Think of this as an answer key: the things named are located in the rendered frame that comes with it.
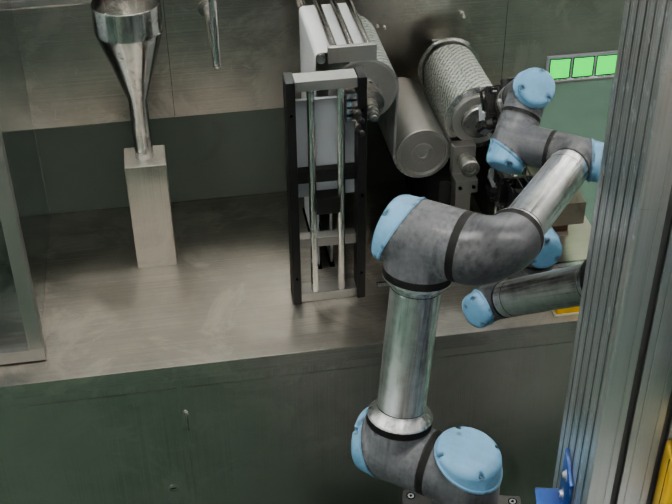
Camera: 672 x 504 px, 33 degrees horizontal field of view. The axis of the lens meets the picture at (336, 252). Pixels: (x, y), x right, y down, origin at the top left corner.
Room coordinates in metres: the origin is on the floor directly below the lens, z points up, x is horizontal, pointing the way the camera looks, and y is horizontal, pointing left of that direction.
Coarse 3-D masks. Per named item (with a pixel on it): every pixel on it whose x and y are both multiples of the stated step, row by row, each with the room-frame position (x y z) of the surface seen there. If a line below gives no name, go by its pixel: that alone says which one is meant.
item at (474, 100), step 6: (474, 96) 2.15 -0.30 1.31; (462, 102) 2.15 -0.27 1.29; (468, 102) 2.14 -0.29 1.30; (474, 102) 2.14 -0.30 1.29; (480, 102) 2.15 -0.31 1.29; (456, 108) 2.15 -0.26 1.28; (462, 108) 2.14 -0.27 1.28; (468, 108) 2.14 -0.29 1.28; (456, 114) 2.14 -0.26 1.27; (462, 114) 2.14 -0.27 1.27; (456, 120) 2.14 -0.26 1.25; (456, 126) 2.14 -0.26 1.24; (456, 132) 2.14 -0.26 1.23; (462, 132) 2.14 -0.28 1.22; (462, 138) 2.14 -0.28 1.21; (468, 138) 2.14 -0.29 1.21; (474, 138) 2.15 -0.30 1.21; (480, 138) 2.15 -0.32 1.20; (486, 138) 2.15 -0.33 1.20
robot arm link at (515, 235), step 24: (552, 144) 1.78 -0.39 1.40; (576, 144) 1.76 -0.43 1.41; (600, 144) 1.76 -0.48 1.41; (552, 168) 1.67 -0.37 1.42; (576, 168) 1.69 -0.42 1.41; (528, 192) 1.58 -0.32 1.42; (552, 192) 1.59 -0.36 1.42; (480, 216) 1.47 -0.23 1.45; (504, 216) 1.48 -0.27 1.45; (528, 216) 1.49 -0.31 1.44; (552, 216) 1.55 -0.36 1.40; (480, 240) 1.42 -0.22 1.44; (504, 240) 1.43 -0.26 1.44; (528, 240) 1.45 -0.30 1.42; (456, 264) 1.41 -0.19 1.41; (480, 264) 1.40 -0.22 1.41; (504, 264) 1.41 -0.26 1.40; (528, 264) 1.45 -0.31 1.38
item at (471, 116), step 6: (474, 108) 2.14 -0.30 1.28; (468, 114) 2.13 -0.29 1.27; (474, 114) 2.13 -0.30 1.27; (462, 120) 2.14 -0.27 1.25; (468, 120) 2.13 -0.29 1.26; (474, 120) 2.14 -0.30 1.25; (462, 126) 2.14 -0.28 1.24; (468, 126) 2.13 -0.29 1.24; (474, 126) 2.14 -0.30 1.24; (468, 132) 2.13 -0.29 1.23; (474, 132) 2.13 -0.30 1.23
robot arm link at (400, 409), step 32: (384, 224) 1.48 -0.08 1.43; (416, 224) 1.47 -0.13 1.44; (448, 224) 1.45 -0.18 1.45; (384, 256) 1.47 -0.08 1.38; (416, 256) 1.44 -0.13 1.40; (448, 256) 1.42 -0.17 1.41; (416, 288) 1.43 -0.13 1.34; (416, 320) 1.44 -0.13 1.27; (384, 352) 1.46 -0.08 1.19; (416, 352) 1.43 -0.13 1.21; (384, 384) 1.44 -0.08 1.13; (416, 384) 1.42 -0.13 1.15; (384, 416) 1.42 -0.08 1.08; (416, 416) 1.41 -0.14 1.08; (352, 448) 1.42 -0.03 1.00; (384, 448) 1.39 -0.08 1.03; (416, 448) 1.39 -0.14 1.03; (384, 480) 1.39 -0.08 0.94
